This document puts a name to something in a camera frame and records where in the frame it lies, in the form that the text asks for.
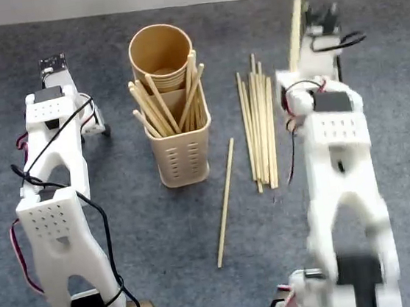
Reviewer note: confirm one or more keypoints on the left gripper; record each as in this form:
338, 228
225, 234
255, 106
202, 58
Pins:
57, 79

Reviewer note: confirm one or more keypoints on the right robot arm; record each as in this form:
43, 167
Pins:
343, 167

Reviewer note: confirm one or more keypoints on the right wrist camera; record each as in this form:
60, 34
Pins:
329, 17

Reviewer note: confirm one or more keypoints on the wooden chopstick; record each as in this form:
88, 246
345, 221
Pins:
196, 91
153, 105
296, 28
162, 104
258, 147
252, 137
269, 135
148, 110
188, 88
147, 124
263, 124
271, 116
226, 203

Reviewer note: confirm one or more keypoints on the beige slotted plastic basket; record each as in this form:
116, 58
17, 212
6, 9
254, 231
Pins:
183, 156

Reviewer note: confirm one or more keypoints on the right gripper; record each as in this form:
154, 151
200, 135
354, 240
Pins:
321, 53

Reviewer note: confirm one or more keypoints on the brown paper cup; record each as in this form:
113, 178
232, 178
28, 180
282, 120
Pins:
169, 86
142, 44

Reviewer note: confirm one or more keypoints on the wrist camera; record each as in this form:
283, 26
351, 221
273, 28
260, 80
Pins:
53, 63
329, 17

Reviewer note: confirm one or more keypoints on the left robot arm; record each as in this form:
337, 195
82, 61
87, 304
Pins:
53, 215

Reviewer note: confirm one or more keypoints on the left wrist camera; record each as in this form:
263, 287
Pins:
53, 63

